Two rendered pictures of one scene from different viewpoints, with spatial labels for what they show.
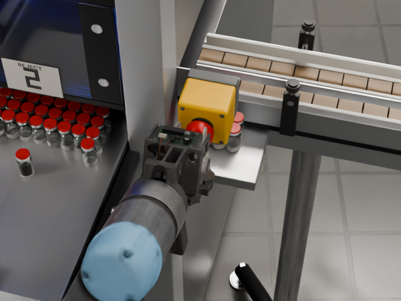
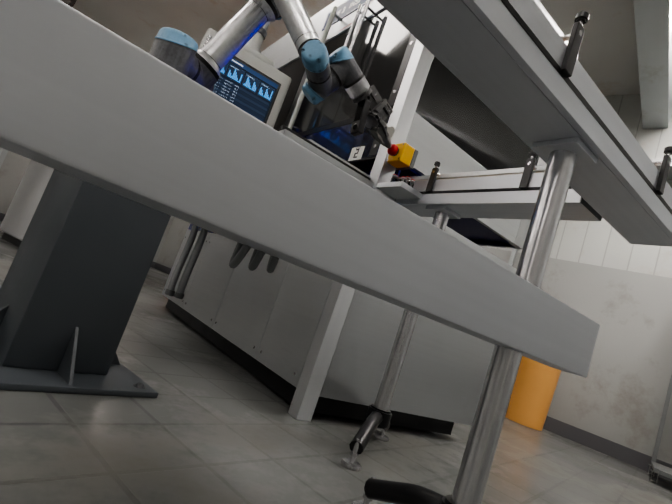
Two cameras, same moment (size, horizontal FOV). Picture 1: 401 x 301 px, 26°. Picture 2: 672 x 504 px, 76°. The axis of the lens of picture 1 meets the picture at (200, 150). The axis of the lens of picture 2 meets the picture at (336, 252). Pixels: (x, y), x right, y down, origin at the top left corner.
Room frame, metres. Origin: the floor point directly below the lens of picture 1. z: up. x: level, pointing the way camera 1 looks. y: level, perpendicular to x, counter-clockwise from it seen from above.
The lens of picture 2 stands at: (-0.37, -0.90, 0.39)
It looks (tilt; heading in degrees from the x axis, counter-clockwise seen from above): 7 degrees up; 41
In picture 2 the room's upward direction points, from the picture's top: 19 degrees clockwise
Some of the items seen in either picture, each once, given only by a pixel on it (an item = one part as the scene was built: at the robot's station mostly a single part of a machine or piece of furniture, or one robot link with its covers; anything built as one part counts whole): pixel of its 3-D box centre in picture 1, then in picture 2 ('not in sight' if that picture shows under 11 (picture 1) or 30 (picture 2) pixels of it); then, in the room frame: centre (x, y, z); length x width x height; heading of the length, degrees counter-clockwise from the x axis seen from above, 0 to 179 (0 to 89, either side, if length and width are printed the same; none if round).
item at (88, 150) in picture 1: (89, 152); not in sight; (0.82, 0.17, 0.90); 0.02 x 0.02 x 0.05
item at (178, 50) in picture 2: not in sight; (173, 55); (0.13, 0.40, 0.96); 0.13 x 0.12 x 0.14; 34
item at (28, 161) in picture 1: (25, 163); not in sight; (0.80, 0.26, 0.90); 0.02 x 0.02 x 0.04
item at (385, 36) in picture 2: not in sight; (382, 57); (0.89, 0.32, 1.50); 0.43 x 0.01 x 0.59; 76
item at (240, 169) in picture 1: (223, 144); (402, 192); (0.86, -0.04, 0.87); 0.14 x 0.13 x 0.02; 166
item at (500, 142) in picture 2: not in sight; (494, 103); (1.29, -0.06, 1.50); 0.85 x 0.01 x 0.59; 166
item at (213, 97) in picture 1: (207, 107); (402, 156); (0.83, -0.01, 0.99); 0.08 x 0.07 x 0.07; 166
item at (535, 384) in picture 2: not in sight; (531, 389); (3.86, 0.08, 0.31); 0.39 x 0.39 x 0.61
